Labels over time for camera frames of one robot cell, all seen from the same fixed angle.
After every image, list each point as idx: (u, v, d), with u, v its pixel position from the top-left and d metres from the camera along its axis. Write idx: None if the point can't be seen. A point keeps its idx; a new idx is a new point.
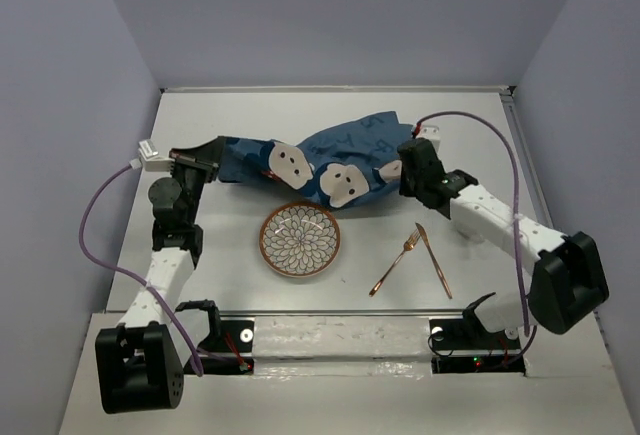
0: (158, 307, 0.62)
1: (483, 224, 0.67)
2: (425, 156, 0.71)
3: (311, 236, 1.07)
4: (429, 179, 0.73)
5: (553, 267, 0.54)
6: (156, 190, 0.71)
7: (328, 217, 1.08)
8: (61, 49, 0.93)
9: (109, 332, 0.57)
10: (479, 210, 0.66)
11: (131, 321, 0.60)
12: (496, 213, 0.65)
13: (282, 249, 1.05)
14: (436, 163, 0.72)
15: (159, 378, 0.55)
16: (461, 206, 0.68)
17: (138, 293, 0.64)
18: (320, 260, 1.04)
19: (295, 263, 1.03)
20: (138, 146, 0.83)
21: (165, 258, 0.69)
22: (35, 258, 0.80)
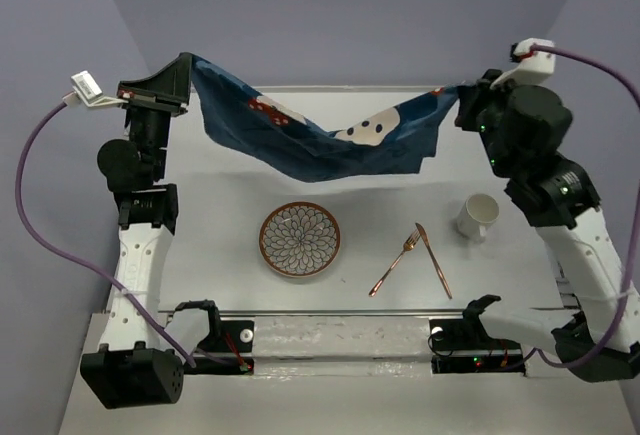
0: (140, 317, 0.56)
1: (581, 269, 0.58)
2: (549, 139, 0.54)
3: (311, 235, 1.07)
4: (532, 160, 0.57)
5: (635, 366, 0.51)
6: (108, 156, 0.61)
7: (329, 217, 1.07)
8: (59, 48, 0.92)
9: (92, 356, 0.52)
10: (589, 256, 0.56)
11: (115, 339, 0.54)
12: (606, 269, 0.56)
13: (281, 249, 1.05)
14: (553, 148, 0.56)
15: (158, 392, 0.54)
16: (569, 235, 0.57)
17: (114, 300, 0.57)
18: (320, 260, 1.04)
19: (295, 263, 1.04)
20: (72, 82, 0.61)
21: (136, 244, 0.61)
22: (34, 261, 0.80)
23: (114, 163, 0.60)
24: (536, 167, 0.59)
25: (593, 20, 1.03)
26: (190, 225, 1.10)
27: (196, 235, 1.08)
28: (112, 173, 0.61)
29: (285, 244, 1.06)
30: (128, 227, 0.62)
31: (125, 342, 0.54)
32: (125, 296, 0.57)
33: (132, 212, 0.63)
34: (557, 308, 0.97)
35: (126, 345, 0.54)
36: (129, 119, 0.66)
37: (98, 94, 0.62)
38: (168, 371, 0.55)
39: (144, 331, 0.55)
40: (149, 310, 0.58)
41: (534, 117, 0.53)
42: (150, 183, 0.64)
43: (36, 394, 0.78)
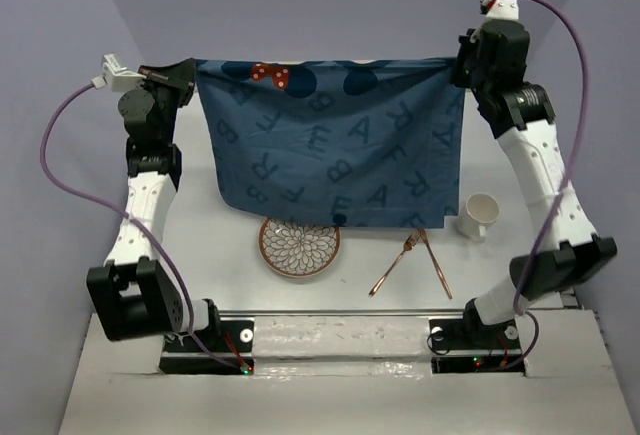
0: (145, 239, 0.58)
1: (528, 175, 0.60)
2: (513, 52, 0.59)
3: (310, 235, 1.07)
4: (500, 80, 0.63)
5: (560, 263, 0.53)
6: (127, 102, 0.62)
7: None
8: (63, 48, 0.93)
9: (99, 269, 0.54)
10: (534, 159, 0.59)
11: (121, 258, 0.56)
12: (549, 172, 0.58)
13: (281, 249, 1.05)
14: (519, 66, 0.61)
15: (159, 310, 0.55)
16: (518, 138, 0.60)
17: (120, 227, 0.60)
18: (320, 260, 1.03)
19: (295, 263, 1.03)
20: (103, 59, 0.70)
21: (144, 185, 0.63)
22: (37, 257, 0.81)
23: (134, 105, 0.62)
24: (501, 82, 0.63)
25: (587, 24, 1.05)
26: (191, 225, 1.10)
27: (196, 234, 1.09)
28: (128, 116, 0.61)
29: (284, 244, 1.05)
30: (137, 175, 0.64)
31: (130, 258, 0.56)
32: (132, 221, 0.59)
33: (140, 166, 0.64)
34: (556, 308, 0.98)
35: (131, 261, 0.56)
36: None
37: (126, 69, 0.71)
38: (169, 293, 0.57)
39: (148, 251, 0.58)
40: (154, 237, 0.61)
41: (496, 34, 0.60)
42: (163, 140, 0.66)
43: (37, 392, 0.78)
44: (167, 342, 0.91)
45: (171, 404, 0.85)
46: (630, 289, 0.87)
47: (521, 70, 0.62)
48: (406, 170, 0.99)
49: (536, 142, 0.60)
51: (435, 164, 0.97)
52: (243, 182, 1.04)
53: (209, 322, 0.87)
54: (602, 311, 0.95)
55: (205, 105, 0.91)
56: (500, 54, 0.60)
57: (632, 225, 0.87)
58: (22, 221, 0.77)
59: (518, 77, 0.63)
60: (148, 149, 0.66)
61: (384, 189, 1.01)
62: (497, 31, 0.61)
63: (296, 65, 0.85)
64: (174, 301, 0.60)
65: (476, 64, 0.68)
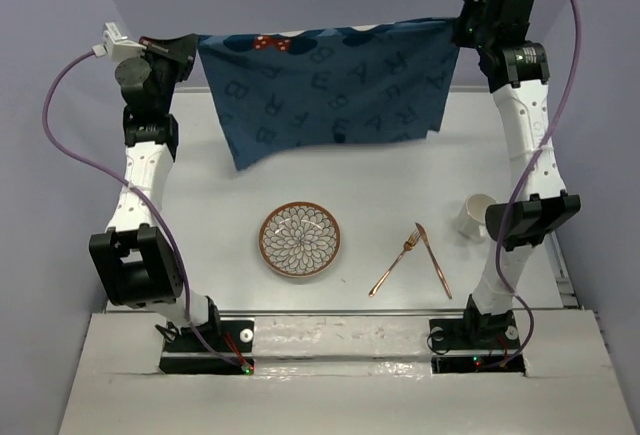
0: (144, 207, 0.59)
1: (514, 128, 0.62)
2: (513, 10, 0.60)
3: (310, 235, 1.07)
4: (500, 35, 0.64)
5: (527, 214, 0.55)
6: (124, 70, 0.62)
7: (329, 217, 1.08)
8: (63, 48, 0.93)
9: (101, 236, 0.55)
10: (521, 115, 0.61)
11: (121, 224, 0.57)
12: (532, 128, 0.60)
13: (281, 249, 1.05)
14: (521, 23, 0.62)
15: (159, 274, 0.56)
16: (510, 94, 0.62)
17: (121, 194, 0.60)
18: (320, 260, 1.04)
19: (295, 263, 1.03)
20: (103, 27, 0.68)
21: (141, 155, 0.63)
22: (37, 257, 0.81)
23: (132, 72, 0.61)
24: (502, 39, 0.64)
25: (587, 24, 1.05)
26: (191, 225, 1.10)
27: (196, 234, 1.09)
28: (124, 83, 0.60)
29: (285, 244, 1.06)
30: (134, 145, 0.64)
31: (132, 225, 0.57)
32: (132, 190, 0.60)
33: (137, 135, 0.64)
34: (556, 308, 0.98)
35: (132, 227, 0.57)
36: None
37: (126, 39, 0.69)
38: (169, 259, 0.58)
39: (148, 218, 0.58)
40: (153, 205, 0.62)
41: None
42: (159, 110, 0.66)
43: (36, 391, 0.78)
44: (167, 341, 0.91)
45: (171, 404, 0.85)
46: (630, 288, 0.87)
47: (524, 28, 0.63)
48: (398, 102, 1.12)
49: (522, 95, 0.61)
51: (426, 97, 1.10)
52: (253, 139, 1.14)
53: (209, 322, 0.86)
54: (602, 311, 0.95)
55: (210, 79, 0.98)
56: (503, 12, 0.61)
57: (632, 225, 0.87)
58: (21, 221, 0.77)
59: (521, 34, 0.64)
60: (145, 118, 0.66)
61: (379, 117, 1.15)
62: None
63: (297, 36, 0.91)
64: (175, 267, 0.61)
65: (481, 23, 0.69)
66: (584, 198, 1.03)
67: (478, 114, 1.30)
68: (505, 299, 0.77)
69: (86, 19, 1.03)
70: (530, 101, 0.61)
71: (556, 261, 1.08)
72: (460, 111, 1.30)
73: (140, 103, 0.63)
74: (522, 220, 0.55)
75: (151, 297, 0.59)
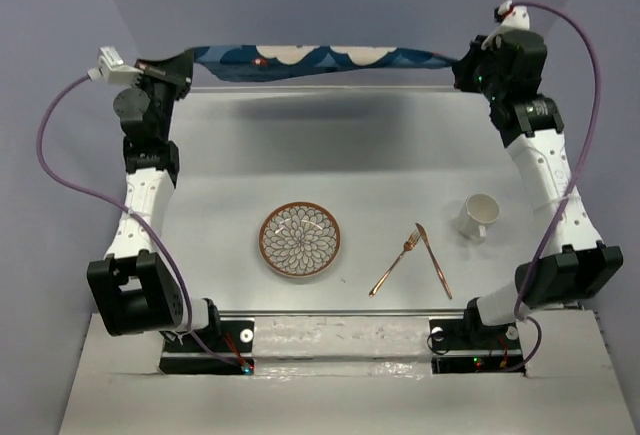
0: (144, 233, 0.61)
1: (535, 177, 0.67)
2: (525, 64, 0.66)
3: (311, 235, 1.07)
4: (511, 87, 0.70)
5: (563, 266, 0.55)
6: (123, 102, 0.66)
7: (329, 217, 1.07)
8: (63, 49, 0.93)
9: (100, 262, 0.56)
10: (540, 164, 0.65)
11: (120, 251, 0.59)
12: (554, 177, 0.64)
13: (281, 249, 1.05)
14: (532, 78, 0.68)
15: (159, 302, 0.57)
16: (525, 143, 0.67)
17: (121, 221, 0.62)
18: (320, 260, 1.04)
19: (295, 263, 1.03)
20: (100, 53, 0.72)
21: (142, 181, 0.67)
22: (37, 258, 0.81)
23: (134, 104, 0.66)
24: (515, 92, 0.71)
25: (588, 25, 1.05)
26: (191, 225, 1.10)
27: (196, 234, 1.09)
28: (125, 116, 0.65)
29: (285, 244, 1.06)
30: (135, 172, 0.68)
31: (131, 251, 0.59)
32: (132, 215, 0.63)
33: (138, 163, 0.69)
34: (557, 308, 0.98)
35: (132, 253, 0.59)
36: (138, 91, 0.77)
37: (122, 64, 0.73)
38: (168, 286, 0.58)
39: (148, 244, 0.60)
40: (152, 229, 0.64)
41: (514, 44, 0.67)
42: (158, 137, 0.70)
43: (37, 392, 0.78)
44: (167, 342, 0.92)
45: (171, 405, 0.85)
46: (630, 288, 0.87)
47: (535, 83, 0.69)
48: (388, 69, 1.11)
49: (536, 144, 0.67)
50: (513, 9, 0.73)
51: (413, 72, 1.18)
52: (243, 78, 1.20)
53: (209, 322, 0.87)
54: (602, 311, 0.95)
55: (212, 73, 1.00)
56: (517, 65, 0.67)
57: (632, 226, 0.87)
58: (21, 222, 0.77)
59: (532, 88, 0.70)
60: (145, 146, 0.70)
61: (368, 65, 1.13)
62: (517, 42, 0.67)
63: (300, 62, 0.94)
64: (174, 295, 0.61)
65: (492, 74, 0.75)
66: (585, 198, 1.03)
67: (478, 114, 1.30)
68: (510, 318, 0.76)
69: (86, 19, 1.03)
70: (543, 151, 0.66)
71: None
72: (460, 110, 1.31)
73: (142, 133, 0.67)
74: (559, 273, 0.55)
75: (153, 328, 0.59)
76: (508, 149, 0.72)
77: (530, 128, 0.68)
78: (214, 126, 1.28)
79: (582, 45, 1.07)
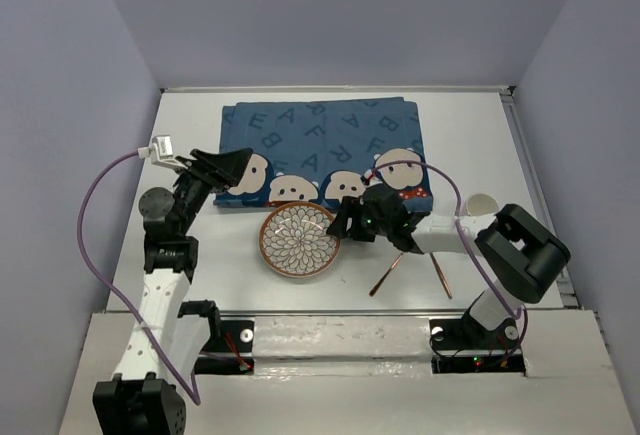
0: (153, 351, 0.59)
1: (442, 242, 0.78)
2: (388, 204, 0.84)
3: (311, 235, 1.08)
4: (394, 222, 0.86)
5: (494, 241, 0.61)
6: (148, 202, 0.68)
7: (328, 217, 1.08)
8: (62, 49, 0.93)
9: (106, 384, 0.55)
10: (432, 231, 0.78)
11: (128, 369, 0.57)
12: (441, 226, 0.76)
13: (282, 249, 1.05)
14: (399, 208, 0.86)
15: (162, 427, 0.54)
16: (419, 235, 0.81)
17: (132, 333, 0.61)
18: (320, 260, 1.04)
19: (295, 263, 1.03)
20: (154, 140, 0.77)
21: (138, 350, 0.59)
22: (37, 257, 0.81)
23: (156, 206, 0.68)
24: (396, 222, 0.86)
25: (587, 25, 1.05)
26: (192, 225, 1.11)
27: (198, 236, 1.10)
28: (149, 215, 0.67)
29: (285, 244, 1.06)
30: (152, 271, 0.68)
31: (137, 375, 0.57)
32: (143, 328, 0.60)
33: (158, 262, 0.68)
34: (557, 307, 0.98)
35: (136, 378, 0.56)
36: (178, 183, 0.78)
37: (171, 155, 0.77)
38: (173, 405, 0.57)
39: (155, 362, 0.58)
40: (164, 342, 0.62)
41: (372, 200, 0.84)
42: (179, 234, 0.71)
43: (37, 392, 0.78)
44: None
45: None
46: (629, 289, 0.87)
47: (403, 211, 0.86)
48: (360, 155, 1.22)
49: (425, 227, 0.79)
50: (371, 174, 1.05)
51: (410, 130, 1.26)
52: (245, 139, 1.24)
53: (210, 326, 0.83)
54: (602, 311, 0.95)
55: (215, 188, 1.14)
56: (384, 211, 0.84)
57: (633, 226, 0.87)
58: (21, 222, 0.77)
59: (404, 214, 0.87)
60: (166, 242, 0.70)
61: (345, 148, 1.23)
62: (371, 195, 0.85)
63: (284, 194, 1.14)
64: (179, 408, 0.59)
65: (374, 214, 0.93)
66: (585, 198, 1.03)
67: (478, 114, 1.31)
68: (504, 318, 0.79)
69: (85, 19, 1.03)
70: (430, 224, 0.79)
71: None
72: (461, 110, 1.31)
73: (162, 230, 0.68)
74: (498, 248, 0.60)
75: None
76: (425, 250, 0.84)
77: (420, 225, 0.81)
78: (214, 127, 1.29)
79: (582, 44, 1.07)
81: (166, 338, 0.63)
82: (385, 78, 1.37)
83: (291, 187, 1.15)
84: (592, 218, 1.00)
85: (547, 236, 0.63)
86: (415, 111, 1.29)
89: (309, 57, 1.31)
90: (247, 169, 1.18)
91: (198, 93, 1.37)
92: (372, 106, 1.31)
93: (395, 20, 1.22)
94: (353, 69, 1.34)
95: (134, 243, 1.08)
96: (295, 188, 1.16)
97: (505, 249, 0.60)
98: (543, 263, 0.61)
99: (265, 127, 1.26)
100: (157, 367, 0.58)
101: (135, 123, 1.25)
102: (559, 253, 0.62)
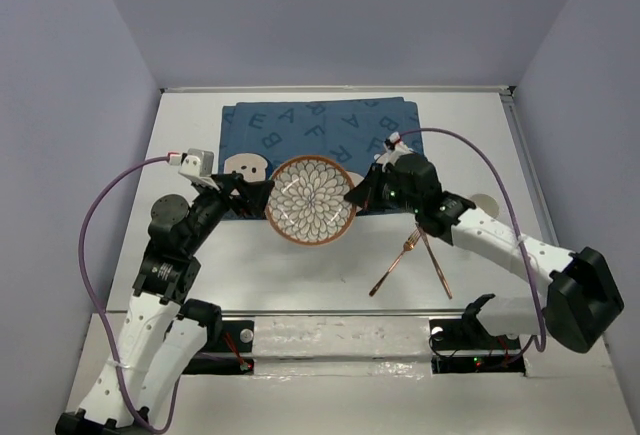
0: (119, 396, 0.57)
1: (488, 248, 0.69)
2: (425, 181, 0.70)
3: (322, 194, 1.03)
4: (427, 202, 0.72)
5: (568, 289, 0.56)
6: (162, 207, 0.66)
7: (342, 174, 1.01)
8: (62, 49, 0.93)
9: (70, 417, 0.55)
10: (483, 235, 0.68)
11: (93, 408, 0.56)
12: (500, 236, 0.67)
13: (292, 213, 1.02)
14: (436, 187, 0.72)
15: None
16: (461, 230, 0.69)
17: (104, 366, 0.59)
18: (334, 223, 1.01)
19: (306, 230, 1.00)
20: (200, 152, 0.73)
21: (106, 388, 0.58)
22: (36, 257, 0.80)
23: (169, 218, 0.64)
24: (429, 204, 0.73)
25: (587, 25, 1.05)
26: None
27: None
28: (157, 220, 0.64)
29: (293, 202, 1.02)
30: (140, 295, 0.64)
31: (99, 417, 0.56)
32: (115, 366, 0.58)
33: (149, 278, 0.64)
34: None
35: (98, 421, 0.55)
36: (202, 197, 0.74)
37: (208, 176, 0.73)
38: None
39: (118, 408, 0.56)
40: (136, 382, 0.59)
41: (407, 174, 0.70)
42: (183, 251, 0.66)
43: (38, 392, 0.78)
44: None
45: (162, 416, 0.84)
46: (628, 289, 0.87)
47: (438, 191, 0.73)
48: (361, 155, 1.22)
49: (473, 225, 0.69)
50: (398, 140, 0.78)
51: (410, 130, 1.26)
52: (246, 140, 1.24)
53: (209, 331, 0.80)
54: None
55: None
56: (418, 188, 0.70)
57: (632, 226, 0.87)
58: (21, 222, 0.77)
59: (438, 195, 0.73)
60: (166, 257, 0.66)
61: (345, 149, 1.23)
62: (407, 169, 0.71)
63: None
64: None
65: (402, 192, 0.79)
66: (585, 198, 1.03)
67: (478, 114, 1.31)
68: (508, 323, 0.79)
69: (85, 20, 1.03)
70: (480, 225, 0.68)
71: None
72: (461, 111, 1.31)
73: (164, 243, 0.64)
74: (573, 300, 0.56)
75: None
76: (453, 244, 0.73)
77: (465, 219, 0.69)
78: (214, 127, 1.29)
79: (582, 44, 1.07)
81: (142, 373, 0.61)
82: (385, 78, 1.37)
83: None
84: (592, 218, 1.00)
85: (613, 292, 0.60)
86: (415, 111, 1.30)
89: (308, 57, 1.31)
90: (247, 169, 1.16)
91: (197, 93, 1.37)
92: (372, 106, 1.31)
93: (395, 20, 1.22)
94: (352, 70, 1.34)
95: (135, 243, 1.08)
96: None
97: (579, 302, 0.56)
98: (601, 320, 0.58)
99: (264, 128, 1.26)
100: (119, 412, 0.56)
101: (135, 123, 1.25)
102: (616, 307, 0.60)
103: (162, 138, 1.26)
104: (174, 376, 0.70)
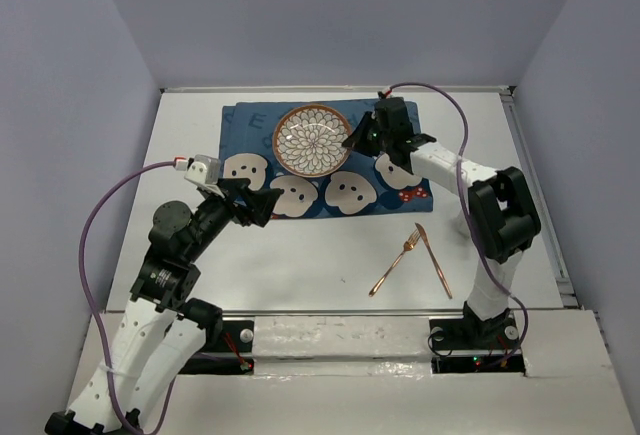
0: (108, 401, 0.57)
1: (436, 171, 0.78)
2: (396, 116, 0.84)
3: (324, 140, 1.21)
4: (396, 136, 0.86)
5: (482, 193, 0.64)
6: (165, 213, 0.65)
7: (343, 126, 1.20)
8: (62, 49, 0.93)
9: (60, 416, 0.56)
10: (432, 159, 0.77)
11: (82, 411, 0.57)
12: (445, 159, 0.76)
13: (295, 150, 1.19)
14: (406, 125, 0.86)
15: None
16: (417, 156, 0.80)
17: (97, 369, 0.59)
18: (328, 164, 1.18)
19: (304, 163, 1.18)
20: (207, 159, 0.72)
21: (97, 392, 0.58)
22: (36, 257, 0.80)
23: (170, 224, 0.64)
24: (397, 138, 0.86)
25: (587, 24, 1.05)
26: None
27: None
28: (159, 225, 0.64)
29: (298, 142, 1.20)
30: (136, 300, 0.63)
31: (87, 421, 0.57)
32: (106, 372, 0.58)
33: (147, 283, 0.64)
34: (557, 308, 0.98)
35: (86, 425, 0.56)
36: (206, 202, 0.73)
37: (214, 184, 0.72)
38: None
39: (107, 414, 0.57)
40: (127, 387, 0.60)
41: (380, 108, 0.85)
42: (183, 258, 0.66)
43: (38, 392, 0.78)
44: None
45: (155, 415, 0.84)
46: (628, 289, 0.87)
47: (408, 130, 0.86)
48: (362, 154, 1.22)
49: (425, 152, 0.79)
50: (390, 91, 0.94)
51: None
52: (246, 140, 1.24)
53: (209, 331, 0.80)
54: (602, 312, 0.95)
55: None
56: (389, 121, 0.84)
57: (632, 227, 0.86)
58: (20, 223, 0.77)
59: (407, 133, 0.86)
60: (166, 263, 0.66)
61: None
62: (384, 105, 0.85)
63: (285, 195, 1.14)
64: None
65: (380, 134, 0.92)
66: (585, 198, 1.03)
67: (478, 114, 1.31)
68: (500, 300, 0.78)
69: (84, 20, 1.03)
70: (432, 152, 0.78)
71: (557, 261, 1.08)
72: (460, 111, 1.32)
73: (164, 248, 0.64)
74: (484, 202, 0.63)
75: None
76: (414, 173, 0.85)
77: (423, 149, 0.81)
78: (214, 126, 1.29)
79: (581, 44, 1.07)
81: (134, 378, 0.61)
82: (385, 78, 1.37)
83: (290, 187, 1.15)
84: (592, 218, 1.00)
85: (530, 209, 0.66)
86: (415, 111, 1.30)
89: (308, 57, 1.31)
90: (247, 169, 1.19)
91: (197, 93, 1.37)
92: (372, 106, 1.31)
93: (395, 21, 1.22)
94: (352, 70, 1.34)
95: (135, 244, 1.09)
96: (293, 188, 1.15)
97: (489, 204, 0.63)
98: (516, 229, 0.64)
99: (265, 127, 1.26)
100: (107, 418, 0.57)
101: (136, 123, 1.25)
102: (531, 226, 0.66)
103: (163, 138, 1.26)
104: (168, 379, 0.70)
